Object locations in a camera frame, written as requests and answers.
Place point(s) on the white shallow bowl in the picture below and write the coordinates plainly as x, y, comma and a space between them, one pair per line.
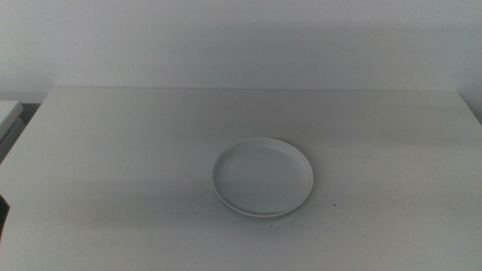
261, 177

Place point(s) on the gray shallow bowl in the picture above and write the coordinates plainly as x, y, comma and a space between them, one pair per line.
263, 216

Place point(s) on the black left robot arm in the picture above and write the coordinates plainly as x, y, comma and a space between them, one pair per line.
3, 218

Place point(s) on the mint green shallow bowl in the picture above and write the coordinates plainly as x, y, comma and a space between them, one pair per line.
265, 218

